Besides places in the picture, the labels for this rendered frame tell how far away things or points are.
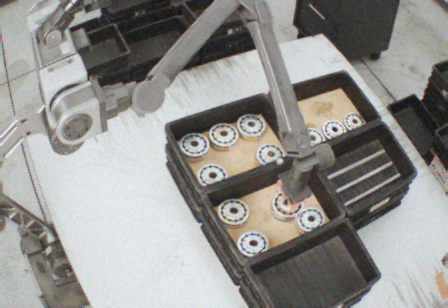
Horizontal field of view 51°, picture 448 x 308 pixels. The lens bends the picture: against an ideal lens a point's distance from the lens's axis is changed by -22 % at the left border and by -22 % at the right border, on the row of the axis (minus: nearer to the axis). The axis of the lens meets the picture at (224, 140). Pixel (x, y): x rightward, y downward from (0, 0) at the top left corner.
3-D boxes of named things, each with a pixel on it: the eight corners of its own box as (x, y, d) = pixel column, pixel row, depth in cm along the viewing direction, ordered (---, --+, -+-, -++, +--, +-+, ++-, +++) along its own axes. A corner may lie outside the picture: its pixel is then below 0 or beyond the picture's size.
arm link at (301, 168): (291, 155, 153) (301, 171, 150) (311, 147, 156) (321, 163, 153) (286, 170, 159) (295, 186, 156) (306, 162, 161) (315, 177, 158)
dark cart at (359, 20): (327, 80, 354) (347, -22, 284) (290, 37, 378) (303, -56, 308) (384, 62, 375) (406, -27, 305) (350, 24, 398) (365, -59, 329)
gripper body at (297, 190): (296, 171, 167) (301, 155, 161) (311, 197, 162) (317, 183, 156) (277, 177, 165) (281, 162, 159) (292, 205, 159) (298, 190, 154)
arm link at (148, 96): (224, -18, 150) (238, -24, 141) (258, 11, 154) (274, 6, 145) (119, 100, 141) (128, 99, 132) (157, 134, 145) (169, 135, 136)
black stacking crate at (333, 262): (278, 339, 160) (284, 330, 151) (239, 278, 176) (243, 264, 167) (371, 290, 173) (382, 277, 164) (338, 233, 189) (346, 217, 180)
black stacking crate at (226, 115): (198, 210, 193) (199, 192, 184) (163, 146, 209) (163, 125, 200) (300, 172, 206) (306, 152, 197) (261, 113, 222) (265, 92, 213)
